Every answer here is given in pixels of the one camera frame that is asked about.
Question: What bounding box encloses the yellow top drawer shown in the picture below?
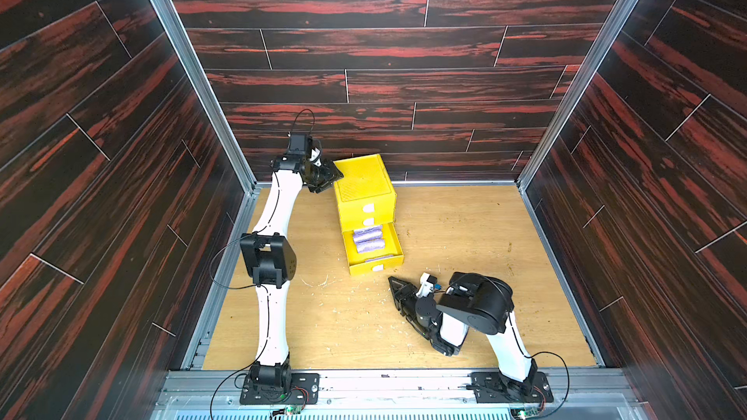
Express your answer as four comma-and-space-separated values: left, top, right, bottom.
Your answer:
335, 185, 397, 217

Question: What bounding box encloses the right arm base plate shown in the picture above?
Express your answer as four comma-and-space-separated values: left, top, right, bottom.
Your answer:
466, 371, 554, 404

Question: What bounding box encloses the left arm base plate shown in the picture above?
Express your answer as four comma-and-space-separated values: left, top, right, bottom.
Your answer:
239, 371, 320, 406

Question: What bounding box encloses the yellow drawer cabinet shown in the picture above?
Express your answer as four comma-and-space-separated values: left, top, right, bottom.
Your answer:
334, 154, 397, 231

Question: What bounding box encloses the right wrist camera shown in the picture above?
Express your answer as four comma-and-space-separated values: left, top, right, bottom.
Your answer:
416, 272, 441, 299

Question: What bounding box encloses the yellow drawer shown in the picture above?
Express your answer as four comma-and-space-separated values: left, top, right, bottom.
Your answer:
340, 213, 395, 233
335, 185, 397, 217
342, 223, 404, 276

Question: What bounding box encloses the yellow bottom drawer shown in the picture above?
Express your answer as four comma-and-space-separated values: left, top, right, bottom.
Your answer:
342, 223, 404, 276

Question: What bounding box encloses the purple roll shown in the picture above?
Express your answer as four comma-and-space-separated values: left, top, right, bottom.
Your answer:
353, 229, 383, 243
356, 242, 386, 254
353, 226, 382, 236
355, 239, 386, 245

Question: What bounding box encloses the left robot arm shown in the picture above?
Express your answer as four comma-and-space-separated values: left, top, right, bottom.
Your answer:
239, 148, 342, 397

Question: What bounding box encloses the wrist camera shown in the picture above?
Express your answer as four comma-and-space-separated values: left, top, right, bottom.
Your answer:
285, 132, 322, 163
416, 272, 441, 299

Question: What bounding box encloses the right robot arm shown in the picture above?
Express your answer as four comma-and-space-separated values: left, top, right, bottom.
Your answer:
388, 272, 554, 406

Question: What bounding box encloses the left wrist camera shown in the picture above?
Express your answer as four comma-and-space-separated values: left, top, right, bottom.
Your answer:
285, 132, 322, 163

